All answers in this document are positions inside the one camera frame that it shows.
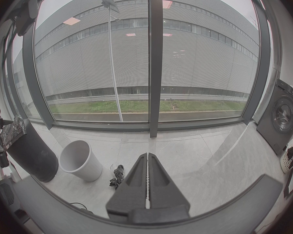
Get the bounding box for white trash bin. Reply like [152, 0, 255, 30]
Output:
[59, 140, 103, 182]

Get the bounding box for black plastic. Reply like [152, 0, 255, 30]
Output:
[109, 164, 125, 188]

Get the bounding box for window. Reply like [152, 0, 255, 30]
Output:
[0, 0, 284, 138]

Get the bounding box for white laundry basket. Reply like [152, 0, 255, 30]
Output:
[280, 145, 293, 174]

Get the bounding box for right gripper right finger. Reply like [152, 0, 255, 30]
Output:
[148, 153, 191, 217]

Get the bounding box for black plastic bag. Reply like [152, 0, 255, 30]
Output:
[1, 115, 28, 153]

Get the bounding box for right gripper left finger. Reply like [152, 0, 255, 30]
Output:
[106, 153, 148, 218]

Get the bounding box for black cable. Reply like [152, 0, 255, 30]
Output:
[70, 202, 95, 214]

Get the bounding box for dark grey round chair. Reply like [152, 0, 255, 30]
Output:
[7, 120, 59, 183]

